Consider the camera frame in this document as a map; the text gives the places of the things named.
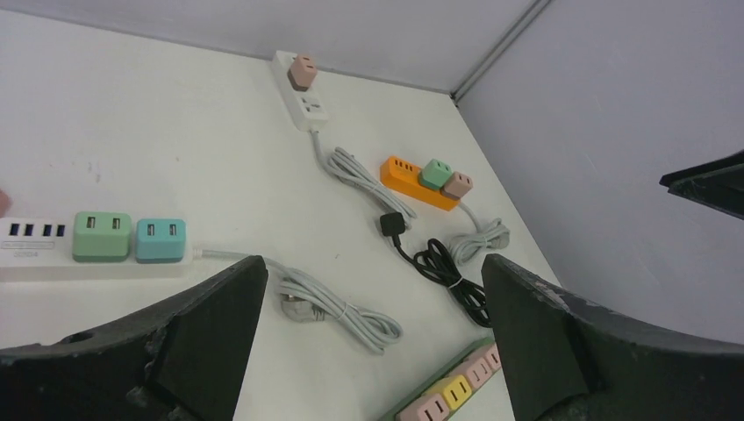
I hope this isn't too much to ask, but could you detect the pink cloth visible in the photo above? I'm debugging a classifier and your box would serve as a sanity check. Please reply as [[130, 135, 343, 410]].
[[0, 190, 12, 218]]

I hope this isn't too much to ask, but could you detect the green power strip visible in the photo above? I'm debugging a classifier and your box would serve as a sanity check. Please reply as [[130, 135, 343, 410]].
[[379, 338, 496, 420]]

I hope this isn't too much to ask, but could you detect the grey coiled cable right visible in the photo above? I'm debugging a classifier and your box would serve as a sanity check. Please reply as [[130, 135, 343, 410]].
[[457, 202, 512, 266]]

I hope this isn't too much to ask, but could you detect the teal USB adapter plug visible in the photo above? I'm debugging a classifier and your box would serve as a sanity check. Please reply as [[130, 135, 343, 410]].
[[135, 218, 187, 264]]

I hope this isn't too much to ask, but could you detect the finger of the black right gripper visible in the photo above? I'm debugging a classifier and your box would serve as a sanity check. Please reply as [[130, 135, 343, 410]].
[[659, 151, 744, 219]]

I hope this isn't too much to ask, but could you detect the white USB power strip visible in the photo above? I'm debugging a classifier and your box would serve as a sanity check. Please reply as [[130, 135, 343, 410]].
[[1, 217, 193, 282]]

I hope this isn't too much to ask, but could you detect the pink adapter plug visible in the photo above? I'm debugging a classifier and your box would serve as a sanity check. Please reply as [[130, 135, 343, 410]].
[[395, 393, 451, 421], [448, 356, 494, 391], [467, 343, 501, 373]]

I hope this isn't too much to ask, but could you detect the black coiled cable with plug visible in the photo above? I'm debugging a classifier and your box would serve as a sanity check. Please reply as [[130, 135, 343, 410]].
[[380, 211, 493, 330]]

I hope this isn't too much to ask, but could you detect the green USB adapter plug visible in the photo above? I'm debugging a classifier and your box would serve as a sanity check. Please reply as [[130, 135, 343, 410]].
[[72, 211, 132, 262]]

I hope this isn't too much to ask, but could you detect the green adapter on orange strip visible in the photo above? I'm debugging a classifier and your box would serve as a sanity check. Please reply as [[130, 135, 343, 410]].
[[418, 159, 453, 190]]

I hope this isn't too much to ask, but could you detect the white slim power strip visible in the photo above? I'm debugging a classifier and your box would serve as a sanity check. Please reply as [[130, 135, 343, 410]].
[[270, 50, 330, 132]]

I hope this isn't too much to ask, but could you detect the grey coiled strip cable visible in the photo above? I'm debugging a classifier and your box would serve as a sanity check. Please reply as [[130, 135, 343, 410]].
[[193, 248, 404, 356]]

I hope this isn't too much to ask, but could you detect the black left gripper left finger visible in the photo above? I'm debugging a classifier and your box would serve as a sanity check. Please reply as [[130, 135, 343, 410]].
[[1, 255, 268, 420]]

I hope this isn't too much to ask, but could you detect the pink adapter on white strip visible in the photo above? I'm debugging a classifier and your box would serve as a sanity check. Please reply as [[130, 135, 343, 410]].
[[287, 54, 318, 92]]

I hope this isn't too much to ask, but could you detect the yellow adapter plug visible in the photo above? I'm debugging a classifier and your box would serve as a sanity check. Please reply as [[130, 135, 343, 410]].
[[424, 375, 473, 412]]

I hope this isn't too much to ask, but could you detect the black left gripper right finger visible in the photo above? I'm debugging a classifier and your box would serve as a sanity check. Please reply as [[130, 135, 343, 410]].
[[482, 254, 743, 420]]

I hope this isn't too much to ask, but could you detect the orange power strip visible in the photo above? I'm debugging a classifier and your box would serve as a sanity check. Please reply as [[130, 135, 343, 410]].
[[379, 155, 461, 211]]

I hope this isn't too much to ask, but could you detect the pink adapter on orange strip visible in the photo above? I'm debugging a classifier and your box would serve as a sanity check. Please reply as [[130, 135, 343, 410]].
[[440, 171, 473, 200]]

